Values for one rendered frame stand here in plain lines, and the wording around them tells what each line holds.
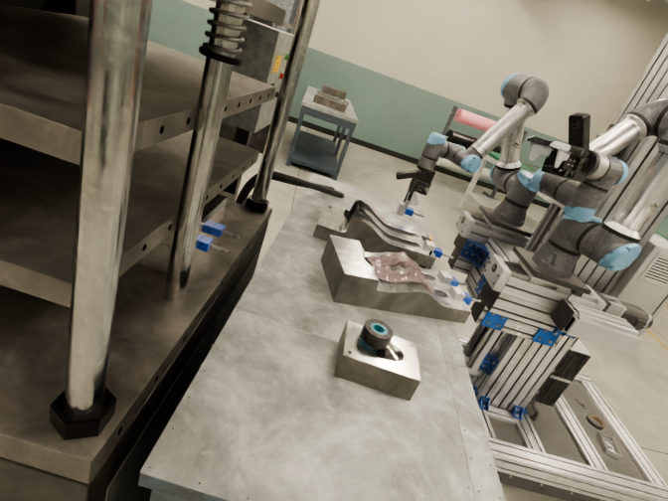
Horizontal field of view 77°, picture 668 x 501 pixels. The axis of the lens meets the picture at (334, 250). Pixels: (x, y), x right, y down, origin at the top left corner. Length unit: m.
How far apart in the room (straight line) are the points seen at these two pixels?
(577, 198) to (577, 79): 7.84
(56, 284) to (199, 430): 0.36
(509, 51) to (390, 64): 2.08
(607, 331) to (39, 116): 1.70
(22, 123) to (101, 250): 0.20
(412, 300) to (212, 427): 0.78
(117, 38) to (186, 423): 0.65
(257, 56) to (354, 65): 6.26
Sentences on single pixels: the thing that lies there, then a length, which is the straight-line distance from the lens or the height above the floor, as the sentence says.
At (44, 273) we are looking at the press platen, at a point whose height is 1.04.
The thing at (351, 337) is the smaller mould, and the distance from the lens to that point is 1.09.
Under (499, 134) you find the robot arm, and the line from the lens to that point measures 1.92.
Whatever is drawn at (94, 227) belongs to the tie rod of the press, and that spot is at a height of 1.19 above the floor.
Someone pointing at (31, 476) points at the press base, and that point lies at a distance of 0.97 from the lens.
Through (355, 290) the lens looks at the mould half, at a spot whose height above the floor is 0.86.
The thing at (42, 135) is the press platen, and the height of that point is 1.26.
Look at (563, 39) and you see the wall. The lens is 8.98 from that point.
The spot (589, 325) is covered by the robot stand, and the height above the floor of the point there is 0.94.
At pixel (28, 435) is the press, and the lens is 0.91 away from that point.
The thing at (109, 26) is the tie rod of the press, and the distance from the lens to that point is 0.56.
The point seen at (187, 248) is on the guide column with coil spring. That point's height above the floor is 0.95.
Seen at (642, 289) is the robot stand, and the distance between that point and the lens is 2.11.
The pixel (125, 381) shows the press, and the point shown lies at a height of 0.79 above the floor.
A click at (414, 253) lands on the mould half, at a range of 1.72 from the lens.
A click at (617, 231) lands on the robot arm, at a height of 1.27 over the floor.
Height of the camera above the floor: 1.50
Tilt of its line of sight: 25 degrees down
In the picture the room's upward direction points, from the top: 21 degrees clockwise
